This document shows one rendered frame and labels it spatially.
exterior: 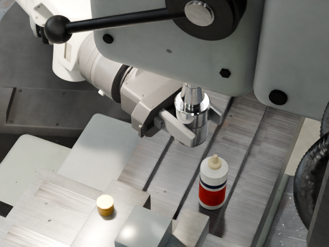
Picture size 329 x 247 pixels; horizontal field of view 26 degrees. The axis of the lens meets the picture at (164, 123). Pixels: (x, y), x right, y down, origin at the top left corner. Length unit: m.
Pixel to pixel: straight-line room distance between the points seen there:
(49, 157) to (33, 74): 0.48
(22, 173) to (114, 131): 0.22
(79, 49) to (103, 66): 0.06
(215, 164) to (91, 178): 0.28
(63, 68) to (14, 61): 0.83
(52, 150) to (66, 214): 0.43
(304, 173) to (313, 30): 0.16
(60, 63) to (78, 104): 0.67
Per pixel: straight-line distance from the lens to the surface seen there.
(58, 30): 0.73
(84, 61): 1.00
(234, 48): 0.69
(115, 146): 1.26
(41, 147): 1.43
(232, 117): 1.20
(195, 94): 0.90
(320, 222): 0.38
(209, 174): 1.02
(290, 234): 1.16
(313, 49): 0.64
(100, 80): 0.99
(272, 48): 0.65
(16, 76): 1.86
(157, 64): 0.75
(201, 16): 0.63
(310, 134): 2.48
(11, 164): 1.42
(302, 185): 0.52
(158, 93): 0.94
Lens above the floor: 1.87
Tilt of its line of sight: 49 degrees down
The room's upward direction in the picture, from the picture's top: straight up
